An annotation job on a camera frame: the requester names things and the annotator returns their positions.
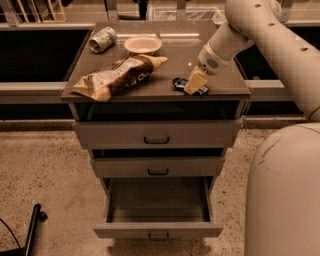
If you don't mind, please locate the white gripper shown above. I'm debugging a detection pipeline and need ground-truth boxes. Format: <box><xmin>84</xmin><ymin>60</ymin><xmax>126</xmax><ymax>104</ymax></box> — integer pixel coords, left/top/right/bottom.
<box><xmin>184</xmin><ymin>43</ymin><xmax>230</xmax><ymax>95</ymax></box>

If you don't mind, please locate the blue rxbar blueberry bar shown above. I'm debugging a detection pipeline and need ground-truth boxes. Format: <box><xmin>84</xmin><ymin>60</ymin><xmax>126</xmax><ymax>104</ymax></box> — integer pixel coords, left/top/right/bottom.
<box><xmin>172</xmin><ymin>78</ymin><xmax>209</xmax><ymax>96</ymax></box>

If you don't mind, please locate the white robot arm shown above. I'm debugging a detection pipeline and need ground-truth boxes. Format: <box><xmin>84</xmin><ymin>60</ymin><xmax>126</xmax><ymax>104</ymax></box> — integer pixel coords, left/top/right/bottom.
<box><xmin>185</xmin><ymin>0</ymin><xmax>320</xmax><ymax>256</ymax></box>

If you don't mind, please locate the grey top drawer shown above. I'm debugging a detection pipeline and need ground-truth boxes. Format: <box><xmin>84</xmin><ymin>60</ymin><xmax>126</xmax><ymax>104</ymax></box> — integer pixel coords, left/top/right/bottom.
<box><xmin>73</xmin><ymin>121</ymin><xmax>241</xmax><ymax>149</ymax></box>

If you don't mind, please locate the grey drawer cabinet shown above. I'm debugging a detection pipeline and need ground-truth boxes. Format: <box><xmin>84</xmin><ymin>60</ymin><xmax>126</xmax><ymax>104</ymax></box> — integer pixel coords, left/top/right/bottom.
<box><xmin>60</xmin><ymin>20</ymin><xmax>252</xmax><ymax>201</ymax></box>

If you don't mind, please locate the grey middle drawer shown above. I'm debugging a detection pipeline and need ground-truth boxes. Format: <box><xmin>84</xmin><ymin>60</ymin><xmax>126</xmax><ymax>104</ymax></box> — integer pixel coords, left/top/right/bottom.
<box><xmin>90</xmin><ymin>157</ymin><xmax>224</xmax><ymax>178</ymax></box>

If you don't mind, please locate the grey open bottom drawer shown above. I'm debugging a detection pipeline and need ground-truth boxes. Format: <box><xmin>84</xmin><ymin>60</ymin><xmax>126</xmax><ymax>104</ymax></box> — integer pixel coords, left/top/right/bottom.
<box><xmin>94</xmin><ymin>177</ymin><xmax>223</xmax><ymax>241</ymax></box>

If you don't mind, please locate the white paper bowl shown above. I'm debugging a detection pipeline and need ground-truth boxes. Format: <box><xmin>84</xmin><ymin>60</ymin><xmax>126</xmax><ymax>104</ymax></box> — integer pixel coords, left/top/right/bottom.
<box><xmin>124</xmin><ymin>36</ymin><xmax>162</xmax><ymax>54</ymax></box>

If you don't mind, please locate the brown white chip bag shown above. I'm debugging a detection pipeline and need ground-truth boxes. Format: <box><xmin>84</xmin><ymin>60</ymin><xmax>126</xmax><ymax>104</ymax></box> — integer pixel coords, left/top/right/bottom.
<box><xmin>73</xmin><ymin>54</ymin><xmax>168</xmax><ymax>102</ymax></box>

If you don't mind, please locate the green white soda can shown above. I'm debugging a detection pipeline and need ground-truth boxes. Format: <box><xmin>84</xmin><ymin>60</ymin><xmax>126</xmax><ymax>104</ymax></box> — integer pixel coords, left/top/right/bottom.
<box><xmin>89</xmin><ymin>27</ymin><xmax>117</xmax><ymax>53</ymax></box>

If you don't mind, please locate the wooden rack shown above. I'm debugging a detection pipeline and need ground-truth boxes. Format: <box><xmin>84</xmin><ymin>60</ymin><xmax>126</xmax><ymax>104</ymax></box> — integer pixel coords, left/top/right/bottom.
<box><xmin>9</xmin><ymin>0</ymin><xmax>66</xmax><ymax>23</ymax></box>

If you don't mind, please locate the black stand leg left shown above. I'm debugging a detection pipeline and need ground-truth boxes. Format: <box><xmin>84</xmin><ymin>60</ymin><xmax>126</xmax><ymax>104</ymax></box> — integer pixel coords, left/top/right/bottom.
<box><xmin>0</xmin><ymin>203</ymin><xmax>48</xmax><ymax>256</ymax></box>

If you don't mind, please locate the black cable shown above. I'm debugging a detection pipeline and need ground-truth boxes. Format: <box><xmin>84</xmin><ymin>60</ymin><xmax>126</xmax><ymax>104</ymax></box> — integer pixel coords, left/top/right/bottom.
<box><xmin>0</xmin><ymin>217</ymin><xmax>22</xmax><ymax>249</ymax></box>

